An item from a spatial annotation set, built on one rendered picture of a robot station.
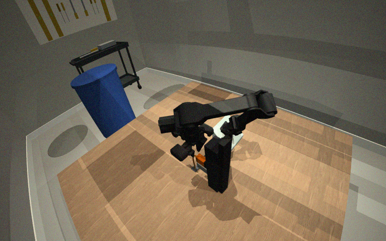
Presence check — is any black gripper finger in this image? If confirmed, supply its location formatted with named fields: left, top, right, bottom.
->
left=188, top=149, right=195, bottom=157
left=196, top=137, right=207, bottom=152

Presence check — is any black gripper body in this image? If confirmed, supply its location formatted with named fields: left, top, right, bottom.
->
left=170, top=123, right=214, bottom=161

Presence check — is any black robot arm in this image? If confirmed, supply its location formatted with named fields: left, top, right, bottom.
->
left=158, top=90, right=277, bottom=141

